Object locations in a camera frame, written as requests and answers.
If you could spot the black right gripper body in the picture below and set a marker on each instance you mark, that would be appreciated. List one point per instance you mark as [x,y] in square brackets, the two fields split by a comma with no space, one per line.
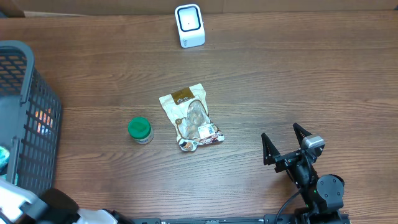
[301,173]

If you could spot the beige snack pouch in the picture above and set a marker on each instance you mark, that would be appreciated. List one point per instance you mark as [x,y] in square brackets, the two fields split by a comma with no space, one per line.
[187,110]

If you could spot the white barcode scanner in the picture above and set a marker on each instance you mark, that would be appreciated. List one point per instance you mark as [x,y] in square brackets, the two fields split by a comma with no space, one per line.
[190,25]

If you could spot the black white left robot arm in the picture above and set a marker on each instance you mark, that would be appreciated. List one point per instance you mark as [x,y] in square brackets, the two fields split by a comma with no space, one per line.
[20,206]

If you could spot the light green wipes packet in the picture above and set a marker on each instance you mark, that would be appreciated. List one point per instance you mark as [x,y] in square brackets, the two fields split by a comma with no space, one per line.
[4,159]

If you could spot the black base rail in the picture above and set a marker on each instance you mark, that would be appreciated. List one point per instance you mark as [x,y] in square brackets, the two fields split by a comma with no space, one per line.
[217,221]

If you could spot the small orange box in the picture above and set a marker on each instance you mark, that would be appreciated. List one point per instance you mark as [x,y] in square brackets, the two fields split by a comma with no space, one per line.
[46,120]

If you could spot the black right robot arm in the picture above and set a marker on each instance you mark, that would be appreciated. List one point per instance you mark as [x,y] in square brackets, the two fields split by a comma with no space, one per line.
[318,200]

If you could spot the green lid white jar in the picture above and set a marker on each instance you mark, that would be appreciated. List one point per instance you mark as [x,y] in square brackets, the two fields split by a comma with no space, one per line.
[140,130]

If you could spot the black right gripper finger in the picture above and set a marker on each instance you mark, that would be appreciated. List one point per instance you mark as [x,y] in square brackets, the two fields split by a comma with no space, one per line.
[301,134]
[270,152]

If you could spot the grey plastic mesh basket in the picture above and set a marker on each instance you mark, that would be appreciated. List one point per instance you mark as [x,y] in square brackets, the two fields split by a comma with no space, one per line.
[23,92]

